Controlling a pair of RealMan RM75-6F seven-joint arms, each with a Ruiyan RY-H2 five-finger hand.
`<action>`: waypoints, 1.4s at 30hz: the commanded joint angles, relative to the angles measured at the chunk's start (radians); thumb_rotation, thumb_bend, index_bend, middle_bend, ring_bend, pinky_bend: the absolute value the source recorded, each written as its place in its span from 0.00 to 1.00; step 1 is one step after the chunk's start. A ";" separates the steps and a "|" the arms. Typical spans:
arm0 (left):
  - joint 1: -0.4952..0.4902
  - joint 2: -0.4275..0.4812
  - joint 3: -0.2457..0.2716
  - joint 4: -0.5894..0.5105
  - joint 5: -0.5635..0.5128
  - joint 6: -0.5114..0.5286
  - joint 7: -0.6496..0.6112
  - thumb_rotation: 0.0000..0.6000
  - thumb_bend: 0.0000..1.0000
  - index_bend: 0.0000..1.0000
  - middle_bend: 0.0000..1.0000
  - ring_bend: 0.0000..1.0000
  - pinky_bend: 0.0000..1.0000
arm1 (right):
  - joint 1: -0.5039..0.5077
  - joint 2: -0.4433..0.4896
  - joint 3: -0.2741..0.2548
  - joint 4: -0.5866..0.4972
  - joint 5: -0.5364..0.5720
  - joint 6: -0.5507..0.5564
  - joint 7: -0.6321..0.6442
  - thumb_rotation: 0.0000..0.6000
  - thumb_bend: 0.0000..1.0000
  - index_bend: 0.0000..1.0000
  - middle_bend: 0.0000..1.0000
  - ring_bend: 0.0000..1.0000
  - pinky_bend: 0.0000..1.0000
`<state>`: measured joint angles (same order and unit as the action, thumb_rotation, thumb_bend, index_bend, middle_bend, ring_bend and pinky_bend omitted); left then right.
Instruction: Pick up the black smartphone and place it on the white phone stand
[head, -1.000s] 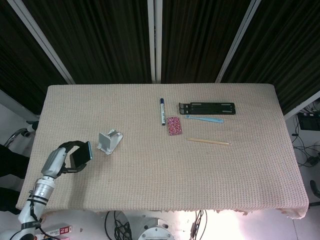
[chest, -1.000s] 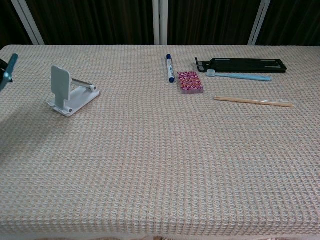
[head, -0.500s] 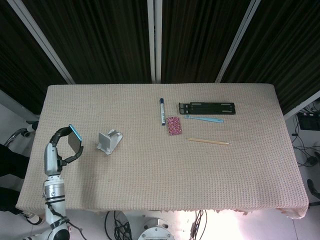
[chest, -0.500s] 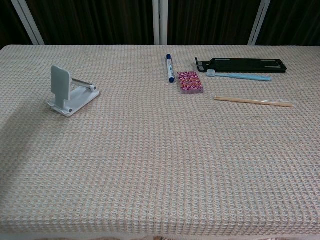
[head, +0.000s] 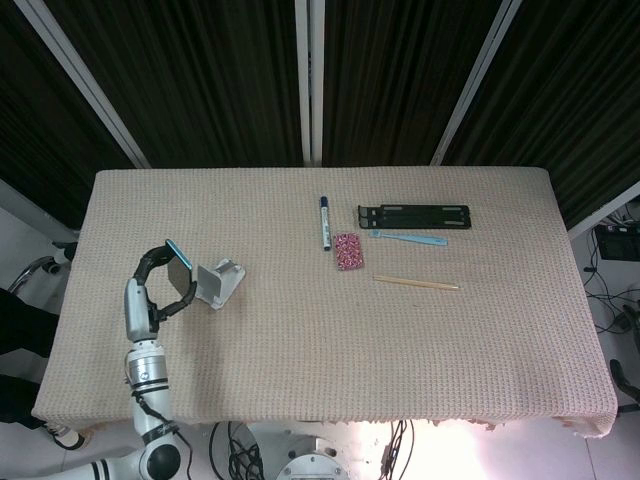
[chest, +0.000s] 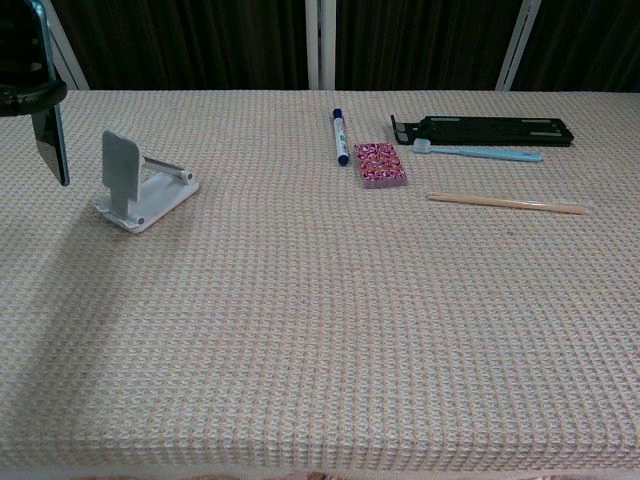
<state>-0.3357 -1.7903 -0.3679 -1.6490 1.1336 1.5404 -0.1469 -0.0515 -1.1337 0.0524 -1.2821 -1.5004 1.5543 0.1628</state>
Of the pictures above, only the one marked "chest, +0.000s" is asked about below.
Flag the left black grey robot hand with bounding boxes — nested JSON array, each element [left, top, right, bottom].
[[0, 79, 68, 119]]

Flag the black smartphone with teal edge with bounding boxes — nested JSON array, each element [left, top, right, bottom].
[[0, 0, 71, 188]]

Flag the white folding phone stand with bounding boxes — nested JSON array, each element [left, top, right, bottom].
[[93, 130, 200, 235]]

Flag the black folded laptop stand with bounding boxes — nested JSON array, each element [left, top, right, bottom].
[[390, 114, 575, 148]]

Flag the black curtain panel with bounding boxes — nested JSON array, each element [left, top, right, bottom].
[[509, 0, 640, 94], [334, 0, 524, 91], [49, 0, 309, 91]]

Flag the white marker with blue cap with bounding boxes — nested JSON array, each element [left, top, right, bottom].
[[329, 107, 352, 168]]

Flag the beige woven tablecloth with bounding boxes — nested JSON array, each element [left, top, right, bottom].
[[0, 89, 640, 474]]

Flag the red patterned card deck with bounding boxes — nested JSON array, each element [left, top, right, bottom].
[[353, 141, 410, 190]]

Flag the light blue toothbrush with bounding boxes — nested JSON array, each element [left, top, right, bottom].
[[412, 138, 544, 163]]

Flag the wrapped wooden chopsticks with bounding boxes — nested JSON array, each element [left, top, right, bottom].
[[423, 187, 594, 217]]

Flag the white frame post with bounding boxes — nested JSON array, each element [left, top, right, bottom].
[[494, 0, 544, 91], [43, 0, 91, 91], [304, 0, 337, 91]]

